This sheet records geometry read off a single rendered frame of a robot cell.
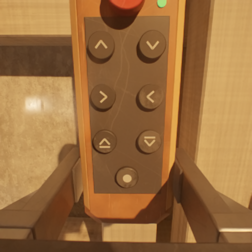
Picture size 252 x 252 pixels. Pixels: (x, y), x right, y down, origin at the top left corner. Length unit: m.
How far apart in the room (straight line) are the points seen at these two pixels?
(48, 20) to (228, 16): 0.30
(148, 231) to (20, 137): 0.41
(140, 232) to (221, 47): 0.33
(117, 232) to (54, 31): 0.39
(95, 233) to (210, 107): 0.46
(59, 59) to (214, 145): 0.40
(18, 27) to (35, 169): 0.37
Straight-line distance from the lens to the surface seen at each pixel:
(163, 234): 0.59
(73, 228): 0.61
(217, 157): 0.32
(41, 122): 0.53
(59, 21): 0.40
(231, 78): 0.30
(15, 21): 0.43
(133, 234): 0.38
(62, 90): 0.49
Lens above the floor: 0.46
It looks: 75 degrees down
